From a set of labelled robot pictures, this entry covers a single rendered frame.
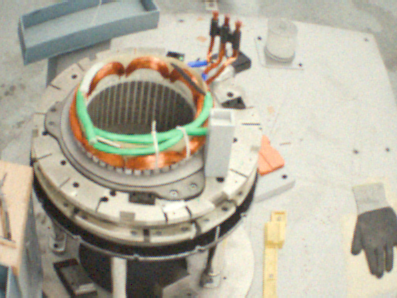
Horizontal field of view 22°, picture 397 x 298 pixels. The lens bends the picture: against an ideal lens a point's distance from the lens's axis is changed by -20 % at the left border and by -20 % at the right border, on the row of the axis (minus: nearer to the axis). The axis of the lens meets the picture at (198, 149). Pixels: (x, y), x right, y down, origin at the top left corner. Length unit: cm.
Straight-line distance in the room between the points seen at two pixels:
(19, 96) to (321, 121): 133
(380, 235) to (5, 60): 177
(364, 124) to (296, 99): 15
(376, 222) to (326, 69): 42
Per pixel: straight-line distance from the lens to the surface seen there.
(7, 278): 144
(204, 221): 149
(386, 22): 367
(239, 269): 177
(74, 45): 176
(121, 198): 146
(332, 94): 210
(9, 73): 325
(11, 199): 149
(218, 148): 145
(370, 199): 192
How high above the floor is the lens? 220
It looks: 46 degrees down
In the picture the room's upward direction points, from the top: 7 degrees clockwise
